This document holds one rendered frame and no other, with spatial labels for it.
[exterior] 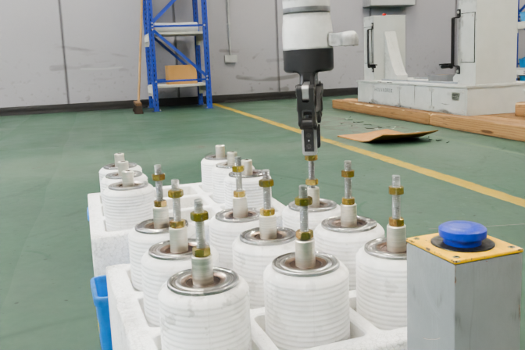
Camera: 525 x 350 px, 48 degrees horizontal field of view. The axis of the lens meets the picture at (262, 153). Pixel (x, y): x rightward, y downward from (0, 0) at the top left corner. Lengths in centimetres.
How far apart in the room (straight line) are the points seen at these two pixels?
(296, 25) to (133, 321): 45
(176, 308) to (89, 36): 626
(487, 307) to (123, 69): 639
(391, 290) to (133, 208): 58
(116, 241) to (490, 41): 319
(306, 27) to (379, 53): 428
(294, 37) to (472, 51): 310
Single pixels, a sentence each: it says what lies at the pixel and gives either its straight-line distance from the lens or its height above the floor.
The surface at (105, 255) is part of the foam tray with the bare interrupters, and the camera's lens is 111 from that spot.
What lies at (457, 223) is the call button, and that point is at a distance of 55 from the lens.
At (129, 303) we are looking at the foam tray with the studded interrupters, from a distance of 80.
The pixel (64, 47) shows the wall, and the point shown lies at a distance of 680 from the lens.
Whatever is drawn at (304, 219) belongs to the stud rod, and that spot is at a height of 30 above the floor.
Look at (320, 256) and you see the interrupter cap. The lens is 69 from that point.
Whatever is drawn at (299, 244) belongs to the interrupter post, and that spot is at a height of 28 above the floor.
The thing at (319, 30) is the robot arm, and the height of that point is 52.
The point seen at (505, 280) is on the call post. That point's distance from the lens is 55.
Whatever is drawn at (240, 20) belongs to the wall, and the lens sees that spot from 700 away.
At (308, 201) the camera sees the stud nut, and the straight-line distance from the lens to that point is 65.
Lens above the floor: 48
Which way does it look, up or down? 9 degrees down
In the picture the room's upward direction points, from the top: 2 degrees counter-clockwise
